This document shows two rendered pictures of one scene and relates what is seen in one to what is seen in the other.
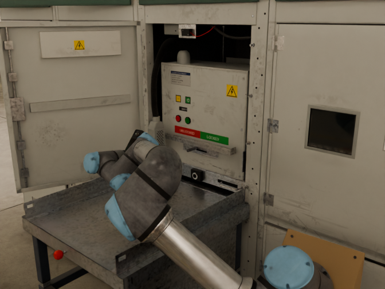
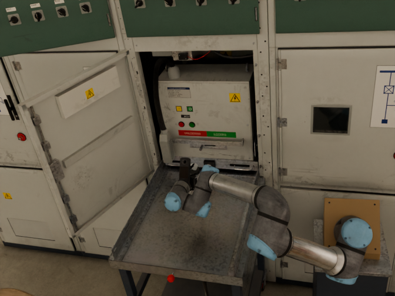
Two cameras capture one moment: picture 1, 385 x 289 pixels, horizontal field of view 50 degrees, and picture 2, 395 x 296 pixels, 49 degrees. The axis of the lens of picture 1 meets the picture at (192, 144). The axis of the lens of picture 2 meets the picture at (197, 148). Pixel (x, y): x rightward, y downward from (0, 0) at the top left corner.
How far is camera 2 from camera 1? 102 cm
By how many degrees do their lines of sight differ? 25
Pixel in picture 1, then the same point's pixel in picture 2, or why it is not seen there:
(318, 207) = (324, 170)
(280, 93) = (286, 99)
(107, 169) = (191, 204)
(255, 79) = (260, 90)
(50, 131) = (81, 175)
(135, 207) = (277, 241)
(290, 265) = (361, 232)
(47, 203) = (121, 240)
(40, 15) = not seen: outside the picture
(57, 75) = (76, 126)
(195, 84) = (196, 95)
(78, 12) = not seen: hidden behind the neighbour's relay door
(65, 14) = not seen: hidden behind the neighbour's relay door
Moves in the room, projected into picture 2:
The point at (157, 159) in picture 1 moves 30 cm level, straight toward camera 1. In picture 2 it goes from (276, 203) to (340, 254)
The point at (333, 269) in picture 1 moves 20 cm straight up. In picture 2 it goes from (364, 216) to (368, 181)
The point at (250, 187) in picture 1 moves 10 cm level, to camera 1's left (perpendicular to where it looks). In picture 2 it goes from (264, 165) to (248, 172)
